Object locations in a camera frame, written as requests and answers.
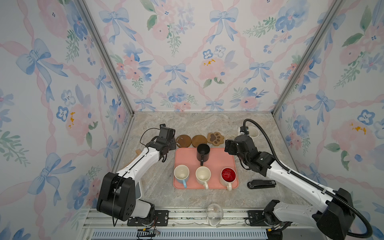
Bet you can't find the white speckled mug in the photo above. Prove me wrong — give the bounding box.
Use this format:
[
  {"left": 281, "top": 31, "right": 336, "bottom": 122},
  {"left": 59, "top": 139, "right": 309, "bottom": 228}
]
[{"left": 248, "top": 126, "right": 260, "bottom": 139}]

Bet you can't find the pink rectangular tray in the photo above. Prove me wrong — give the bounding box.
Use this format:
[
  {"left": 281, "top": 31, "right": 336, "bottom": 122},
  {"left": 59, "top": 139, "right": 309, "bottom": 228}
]
[{"left": 173, "top": 148, "right": 237, "bottom": 190}]

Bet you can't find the brown wooden coaster white streak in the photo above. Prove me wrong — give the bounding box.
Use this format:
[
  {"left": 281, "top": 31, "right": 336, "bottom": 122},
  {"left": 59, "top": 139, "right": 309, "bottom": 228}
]
[{"left": 176, "top": 135, "right": 192, "bottom": 148}]

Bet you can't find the black stapler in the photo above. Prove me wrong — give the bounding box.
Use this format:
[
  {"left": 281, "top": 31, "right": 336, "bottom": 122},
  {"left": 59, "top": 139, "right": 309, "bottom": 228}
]
[{"left": 247, "top": 180, "right": 277, "bottom": 190}]

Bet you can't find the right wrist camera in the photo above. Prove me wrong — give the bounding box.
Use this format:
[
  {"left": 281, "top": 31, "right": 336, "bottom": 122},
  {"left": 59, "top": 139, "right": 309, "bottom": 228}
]
[{"left": 238, "top": 126, "right": 249, "bottom": 136}]

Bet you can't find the plain brown wooden coaster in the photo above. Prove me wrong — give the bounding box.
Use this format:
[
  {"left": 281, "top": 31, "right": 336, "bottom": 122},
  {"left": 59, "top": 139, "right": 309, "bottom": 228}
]
[{"left": 192, "top": 135, "right": 208, "bottom": 148}]

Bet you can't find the cream ceramic mug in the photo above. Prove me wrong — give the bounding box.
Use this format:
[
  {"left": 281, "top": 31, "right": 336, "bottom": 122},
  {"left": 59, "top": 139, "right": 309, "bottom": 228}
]
[{"left": 195, "top": 166, "right": 212, "bottom": 190}]

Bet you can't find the black ceramic mug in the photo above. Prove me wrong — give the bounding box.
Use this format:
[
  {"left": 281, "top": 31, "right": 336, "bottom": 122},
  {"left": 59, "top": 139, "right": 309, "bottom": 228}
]
[{"left": 197, "top": 144, "right": 211, "bottom": 166}]

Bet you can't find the cork paw print coaster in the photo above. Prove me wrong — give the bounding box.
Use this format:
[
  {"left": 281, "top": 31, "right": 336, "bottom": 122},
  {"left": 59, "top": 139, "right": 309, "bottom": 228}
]
[{"left": 207, "top": 132, "right": 225, "bottom": 147}]

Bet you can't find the cream mug blue handle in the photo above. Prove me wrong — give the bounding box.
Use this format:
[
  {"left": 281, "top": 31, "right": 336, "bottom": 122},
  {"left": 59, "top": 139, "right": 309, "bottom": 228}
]
[{"left": 174, "top": 165, "right": 190, "bottom": 189}]

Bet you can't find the white mug red interior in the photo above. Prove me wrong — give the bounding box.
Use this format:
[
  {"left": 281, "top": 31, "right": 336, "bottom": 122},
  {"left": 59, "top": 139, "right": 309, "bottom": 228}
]
[{"left": 220, "top": 168, "right": 237, "bottom": 191}]

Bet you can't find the aluminium left corner post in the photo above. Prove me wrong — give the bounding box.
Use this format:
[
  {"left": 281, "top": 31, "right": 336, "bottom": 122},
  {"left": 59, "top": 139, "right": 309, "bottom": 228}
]
[{"left": 74, "top": 0, "right": 134, "bottom": 117}]

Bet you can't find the aluminium right corner post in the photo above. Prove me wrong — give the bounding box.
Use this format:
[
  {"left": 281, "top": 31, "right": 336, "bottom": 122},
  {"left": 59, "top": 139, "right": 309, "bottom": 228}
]
[{"left": 271, "top": 0, "right": 345, "bottom": 117}]

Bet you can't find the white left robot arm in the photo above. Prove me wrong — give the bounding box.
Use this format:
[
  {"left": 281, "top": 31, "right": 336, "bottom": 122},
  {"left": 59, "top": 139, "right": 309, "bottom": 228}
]
[{"left": 96, "top": 124, "right": 176, "bottom": 226}]

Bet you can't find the clear glass dome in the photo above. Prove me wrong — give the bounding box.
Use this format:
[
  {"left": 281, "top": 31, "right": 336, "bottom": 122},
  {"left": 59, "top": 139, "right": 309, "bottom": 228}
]
[{"left": 207, "top": 204, "right": 224, "bottom": 227}]

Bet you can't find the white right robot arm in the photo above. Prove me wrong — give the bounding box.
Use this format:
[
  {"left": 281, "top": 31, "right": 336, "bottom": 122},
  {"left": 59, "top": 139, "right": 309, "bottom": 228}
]
[{"left": 225, "top": 135, "right": 357, "bottom": 240}]

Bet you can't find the aluminium corner post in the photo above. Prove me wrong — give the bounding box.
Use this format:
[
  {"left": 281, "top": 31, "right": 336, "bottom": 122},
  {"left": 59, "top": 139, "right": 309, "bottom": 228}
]
[
  {"left": 74, "top": 0, "right": 134, "bottom": 117},
  {"left": 271, "top": 0, "right": 345, "bottom": 117}
]

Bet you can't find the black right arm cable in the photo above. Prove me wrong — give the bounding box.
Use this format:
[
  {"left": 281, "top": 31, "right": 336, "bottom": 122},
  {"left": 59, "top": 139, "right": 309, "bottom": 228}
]
[{"left": 242, "top": 118, "right": 373, "bottom": 239}]

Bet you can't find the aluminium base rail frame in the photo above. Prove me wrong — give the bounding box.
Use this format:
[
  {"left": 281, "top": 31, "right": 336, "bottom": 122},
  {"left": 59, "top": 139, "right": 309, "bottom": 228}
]
[{"left": 78, "top": 206, "right": 341, "bottom": 240}]

